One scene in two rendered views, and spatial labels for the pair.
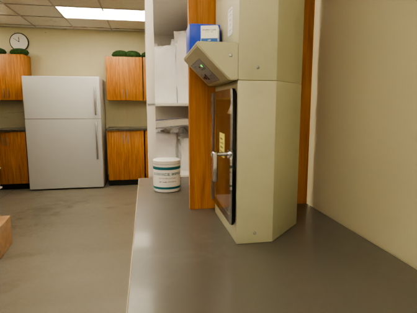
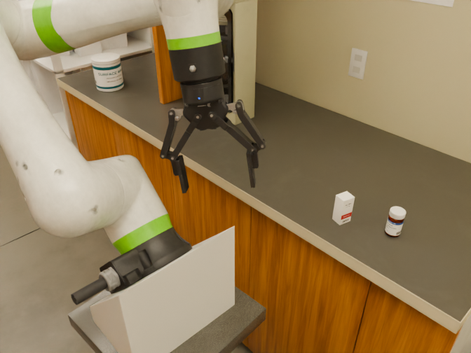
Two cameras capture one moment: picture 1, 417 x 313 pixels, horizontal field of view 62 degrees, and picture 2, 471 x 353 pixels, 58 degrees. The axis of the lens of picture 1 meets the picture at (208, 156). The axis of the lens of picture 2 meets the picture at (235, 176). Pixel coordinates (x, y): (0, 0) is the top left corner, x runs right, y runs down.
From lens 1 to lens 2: 0.94 m
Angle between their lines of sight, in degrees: 40
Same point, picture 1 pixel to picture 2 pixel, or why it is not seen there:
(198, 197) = (168, 92)
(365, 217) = (298, 84)
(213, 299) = (263, 162)
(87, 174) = not seen: outside the picture
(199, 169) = (167, 67)
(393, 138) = (323, 31)
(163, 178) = (111, 78)
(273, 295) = (289, 150)
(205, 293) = not seen: hidden behind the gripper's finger
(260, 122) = (248, 33)
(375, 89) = not seen: outside the picture
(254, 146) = (244, 53)
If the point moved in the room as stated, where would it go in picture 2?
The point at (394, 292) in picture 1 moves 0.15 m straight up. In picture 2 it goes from (339, 130) to (344, 94)
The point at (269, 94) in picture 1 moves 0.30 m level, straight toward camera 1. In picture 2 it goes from (253, 10) to (294, 31)
